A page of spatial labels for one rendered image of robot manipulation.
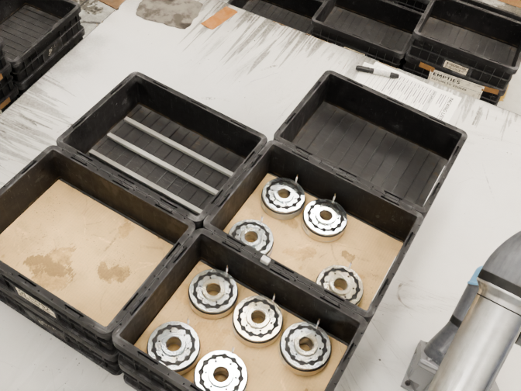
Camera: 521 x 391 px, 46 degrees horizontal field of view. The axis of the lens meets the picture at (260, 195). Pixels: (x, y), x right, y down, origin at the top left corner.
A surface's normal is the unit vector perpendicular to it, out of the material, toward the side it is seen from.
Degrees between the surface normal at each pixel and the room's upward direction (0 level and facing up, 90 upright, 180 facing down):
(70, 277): 0
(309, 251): 0
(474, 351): 39
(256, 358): 0
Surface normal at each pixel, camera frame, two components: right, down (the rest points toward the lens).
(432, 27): 0.09, -0.59
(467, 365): -0.44, -0.20
